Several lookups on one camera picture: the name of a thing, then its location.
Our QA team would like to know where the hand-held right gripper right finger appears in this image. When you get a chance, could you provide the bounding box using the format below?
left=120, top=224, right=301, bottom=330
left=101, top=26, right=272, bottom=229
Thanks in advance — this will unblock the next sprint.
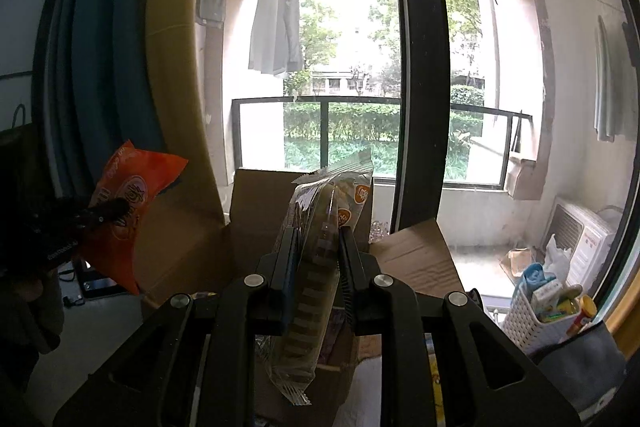
left=337, top=227, right=583, bottom=427

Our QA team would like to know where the cardboard sheet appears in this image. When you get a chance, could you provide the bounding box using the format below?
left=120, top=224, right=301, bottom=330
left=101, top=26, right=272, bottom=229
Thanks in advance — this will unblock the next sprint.
left=504, top=154, right=537, bottom=201

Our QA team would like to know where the light blue hanging towel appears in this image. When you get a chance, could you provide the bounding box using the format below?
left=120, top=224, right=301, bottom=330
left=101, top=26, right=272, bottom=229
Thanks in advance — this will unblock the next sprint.
left=594, top=14, right=621, bottom=142

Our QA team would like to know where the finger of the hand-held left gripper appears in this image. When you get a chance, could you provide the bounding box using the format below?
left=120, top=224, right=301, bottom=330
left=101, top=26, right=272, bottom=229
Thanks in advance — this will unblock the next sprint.
left=75, top=198, right=130, bottom=228

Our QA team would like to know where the yellow lid can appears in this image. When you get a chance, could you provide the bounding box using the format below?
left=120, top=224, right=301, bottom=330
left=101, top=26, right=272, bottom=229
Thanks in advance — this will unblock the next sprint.
left=567, top=296, right=598, bottom=338

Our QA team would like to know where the black balcony railing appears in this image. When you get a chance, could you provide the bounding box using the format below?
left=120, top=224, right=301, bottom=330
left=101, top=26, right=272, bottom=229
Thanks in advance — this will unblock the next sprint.
left=231, top=97, right=533, bottom=192

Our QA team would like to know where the orange snack bag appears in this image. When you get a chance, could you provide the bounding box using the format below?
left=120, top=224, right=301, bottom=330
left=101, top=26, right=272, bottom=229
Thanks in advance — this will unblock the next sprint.
left=80, top=139, right=190, bottom=297

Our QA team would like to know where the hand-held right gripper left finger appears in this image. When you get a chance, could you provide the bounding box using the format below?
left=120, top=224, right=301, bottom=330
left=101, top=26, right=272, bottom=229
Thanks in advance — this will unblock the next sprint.
left=52, top=227, right=302, bottom=427

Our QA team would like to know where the small cardboard box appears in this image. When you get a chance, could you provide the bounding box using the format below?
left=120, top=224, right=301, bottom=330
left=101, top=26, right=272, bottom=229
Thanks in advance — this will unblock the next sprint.
left=507, top=247, right=534, bottom=279

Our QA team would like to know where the grey bag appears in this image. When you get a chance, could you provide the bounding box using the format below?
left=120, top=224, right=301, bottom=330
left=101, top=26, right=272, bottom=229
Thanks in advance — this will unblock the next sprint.
left=532, top=322, right=628, bottom=413

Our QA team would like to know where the person's left forearm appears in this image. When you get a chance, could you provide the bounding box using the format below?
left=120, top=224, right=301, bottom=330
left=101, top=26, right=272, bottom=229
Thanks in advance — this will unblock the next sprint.
left=0, top=269, right=66, bottom=388

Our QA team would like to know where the white hanging shirt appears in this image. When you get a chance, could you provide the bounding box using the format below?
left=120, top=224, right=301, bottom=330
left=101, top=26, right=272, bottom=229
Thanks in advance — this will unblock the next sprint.
left=248, top=0, right=304, bottom=79

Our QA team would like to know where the white plastic bag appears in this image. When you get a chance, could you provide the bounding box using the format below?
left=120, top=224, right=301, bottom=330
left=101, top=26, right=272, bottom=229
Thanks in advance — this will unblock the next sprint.
left=542, top=234, right=573, bottom=283

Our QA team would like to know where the black tablet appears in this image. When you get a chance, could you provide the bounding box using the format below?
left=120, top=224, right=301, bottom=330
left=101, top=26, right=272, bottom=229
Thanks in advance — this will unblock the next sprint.
left=80, top=274, right=128, bottom=300

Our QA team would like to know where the black door frame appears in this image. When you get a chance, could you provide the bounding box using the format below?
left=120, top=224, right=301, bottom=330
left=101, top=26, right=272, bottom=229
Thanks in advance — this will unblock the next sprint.
left=575, top=0, right=640, bottom=323
left=385, top=0, right=451, bottom=233

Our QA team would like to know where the teal curtain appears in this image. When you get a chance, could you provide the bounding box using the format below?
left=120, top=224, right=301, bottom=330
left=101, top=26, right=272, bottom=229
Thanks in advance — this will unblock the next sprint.
left=47, top=0, right=166, bottom=202

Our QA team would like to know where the white plastic basket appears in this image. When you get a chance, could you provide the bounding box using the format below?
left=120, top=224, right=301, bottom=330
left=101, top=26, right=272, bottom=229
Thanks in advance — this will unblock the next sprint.
left=500, top=277, right=596, bottom=353

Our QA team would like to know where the clear cracker packet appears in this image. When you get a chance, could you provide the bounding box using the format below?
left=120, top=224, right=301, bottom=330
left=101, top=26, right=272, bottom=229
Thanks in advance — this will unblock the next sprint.
left=262, top=149, right=376, bottom=405

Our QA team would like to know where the white air conditioner unit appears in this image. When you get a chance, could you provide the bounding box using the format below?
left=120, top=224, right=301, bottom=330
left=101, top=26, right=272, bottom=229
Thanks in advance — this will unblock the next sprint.
left=542, top=197, right=623, bottom=293

